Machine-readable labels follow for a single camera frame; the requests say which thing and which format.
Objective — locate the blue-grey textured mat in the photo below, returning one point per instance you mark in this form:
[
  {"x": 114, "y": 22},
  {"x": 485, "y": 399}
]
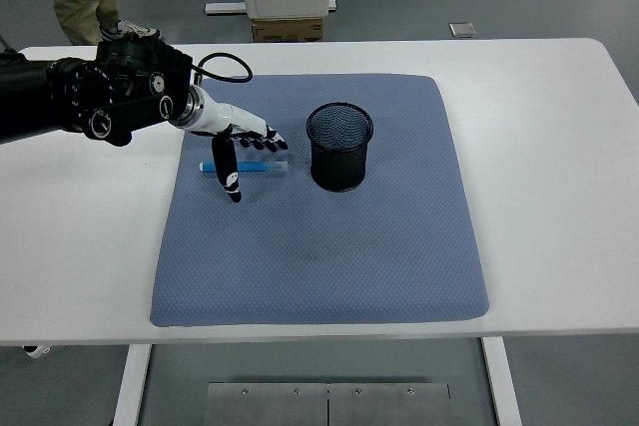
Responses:
[{"x": 319, "y": 246}]

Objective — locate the white table leg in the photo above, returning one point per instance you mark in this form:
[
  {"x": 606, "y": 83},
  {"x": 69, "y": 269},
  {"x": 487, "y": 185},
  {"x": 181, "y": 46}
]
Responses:
[
  {"x": 131, "y": 386},
  {"x": 501, "y": 386}
]

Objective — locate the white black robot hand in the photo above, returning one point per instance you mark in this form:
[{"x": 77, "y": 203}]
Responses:
[{"x": 219, "y": 114}]

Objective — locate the white floor bar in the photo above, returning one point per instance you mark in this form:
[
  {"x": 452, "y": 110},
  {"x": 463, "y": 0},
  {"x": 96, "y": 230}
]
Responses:
[{"x": 224, "y": 8}]

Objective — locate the black mesh pen holder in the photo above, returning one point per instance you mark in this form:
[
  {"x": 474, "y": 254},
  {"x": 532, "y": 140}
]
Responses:
[{"x": 339, "y": 166}]

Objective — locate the small white black object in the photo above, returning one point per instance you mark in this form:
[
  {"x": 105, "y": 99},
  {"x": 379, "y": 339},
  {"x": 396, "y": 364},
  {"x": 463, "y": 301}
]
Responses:
[{"x": 37, "y": 351}]

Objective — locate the blue marker with clear cap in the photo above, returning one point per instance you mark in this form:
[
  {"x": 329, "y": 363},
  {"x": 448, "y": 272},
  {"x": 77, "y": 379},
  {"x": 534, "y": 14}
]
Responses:
[{"x": 259, "y": 167}]

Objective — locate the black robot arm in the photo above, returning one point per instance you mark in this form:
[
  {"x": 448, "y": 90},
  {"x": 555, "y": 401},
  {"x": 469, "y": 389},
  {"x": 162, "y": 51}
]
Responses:
[{"x": 100, "y": 92}]

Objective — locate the grey floor socket plate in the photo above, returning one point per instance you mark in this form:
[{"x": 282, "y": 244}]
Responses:
[{"x": 461, "y": 30}]

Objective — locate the brown cardboard box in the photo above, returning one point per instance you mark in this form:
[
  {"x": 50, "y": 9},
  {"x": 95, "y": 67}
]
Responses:
[{"x": 287, "y": 29}]

